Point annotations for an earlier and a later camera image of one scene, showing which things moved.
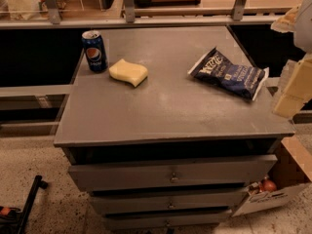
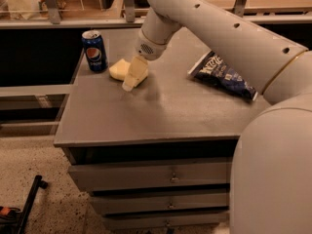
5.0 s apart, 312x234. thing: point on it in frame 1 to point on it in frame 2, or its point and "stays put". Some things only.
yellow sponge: (129, 72) stays put
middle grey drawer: (150, 200) stays put
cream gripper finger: (297, 91) to (138, 69)
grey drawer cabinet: (166, 128) stays put
